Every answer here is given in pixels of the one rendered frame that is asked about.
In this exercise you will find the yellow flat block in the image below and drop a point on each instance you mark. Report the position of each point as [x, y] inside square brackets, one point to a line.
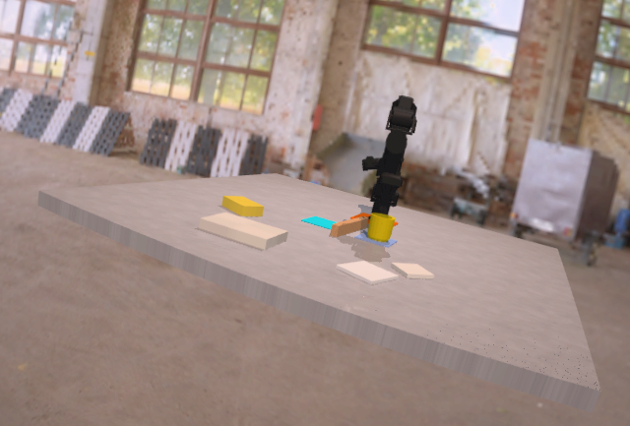
[242, 206]

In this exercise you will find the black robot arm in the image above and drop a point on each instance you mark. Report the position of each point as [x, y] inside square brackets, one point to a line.
[402, 123]

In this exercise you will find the orange wooden beam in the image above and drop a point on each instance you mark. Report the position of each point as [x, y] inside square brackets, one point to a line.
[349, 226]

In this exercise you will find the beige flat rectangular slab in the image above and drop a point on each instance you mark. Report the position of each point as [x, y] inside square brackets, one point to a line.
[412, 271]

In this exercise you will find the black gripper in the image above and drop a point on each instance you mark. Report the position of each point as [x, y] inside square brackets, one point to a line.
[390, 180]

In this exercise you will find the beige flat block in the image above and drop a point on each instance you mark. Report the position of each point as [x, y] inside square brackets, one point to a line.
[244, 230]

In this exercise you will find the yellow cup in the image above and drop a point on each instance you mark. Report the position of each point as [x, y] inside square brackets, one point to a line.
[380, 227]

